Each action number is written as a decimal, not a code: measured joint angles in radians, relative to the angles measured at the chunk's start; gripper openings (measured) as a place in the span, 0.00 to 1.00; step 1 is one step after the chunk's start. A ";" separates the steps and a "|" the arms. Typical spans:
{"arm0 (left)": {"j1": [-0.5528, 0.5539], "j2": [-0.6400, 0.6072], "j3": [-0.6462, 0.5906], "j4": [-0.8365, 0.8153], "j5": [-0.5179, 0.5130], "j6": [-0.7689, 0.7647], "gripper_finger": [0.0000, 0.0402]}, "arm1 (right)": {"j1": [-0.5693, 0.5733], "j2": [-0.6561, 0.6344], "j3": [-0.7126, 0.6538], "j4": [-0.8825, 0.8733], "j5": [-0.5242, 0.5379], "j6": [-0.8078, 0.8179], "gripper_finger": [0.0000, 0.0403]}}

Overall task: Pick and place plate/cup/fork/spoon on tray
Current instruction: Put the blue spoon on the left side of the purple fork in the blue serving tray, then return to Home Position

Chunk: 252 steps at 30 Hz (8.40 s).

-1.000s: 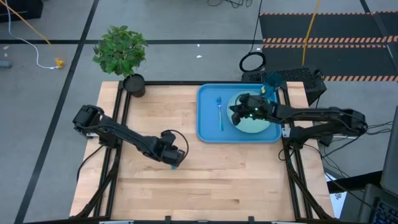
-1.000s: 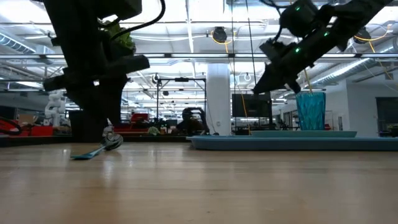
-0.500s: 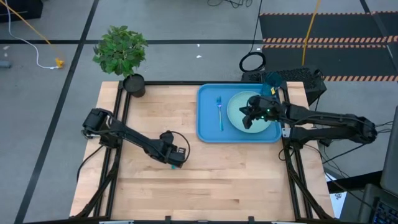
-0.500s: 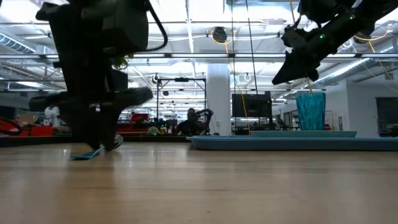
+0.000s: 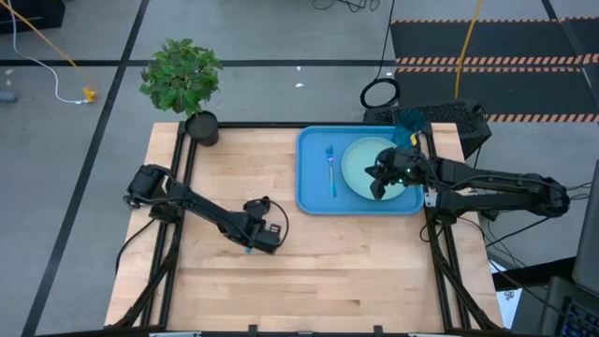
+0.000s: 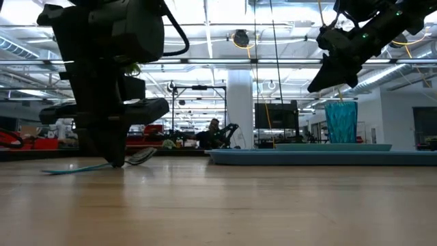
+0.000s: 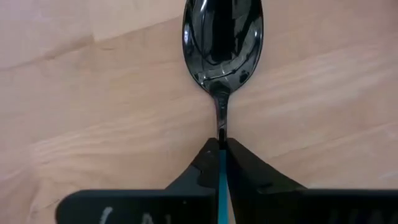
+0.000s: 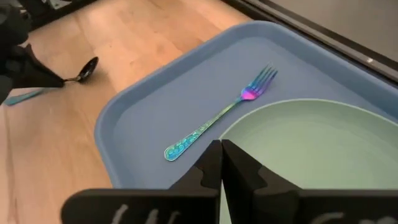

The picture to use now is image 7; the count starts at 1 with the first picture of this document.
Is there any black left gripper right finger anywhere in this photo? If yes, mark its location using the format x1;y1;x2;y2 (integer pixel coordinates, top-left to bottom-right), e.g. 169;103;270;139
226;138;398;224

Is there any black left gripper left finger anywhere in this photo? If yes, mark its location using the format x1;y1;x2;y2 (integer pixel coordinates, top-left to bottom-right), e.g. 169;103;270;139
55;138;221;224

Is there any black spoon with teal handle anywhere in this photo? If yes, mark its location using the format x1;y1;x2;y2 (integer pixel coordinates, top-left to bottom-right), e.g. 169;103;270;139
181;0;265;224

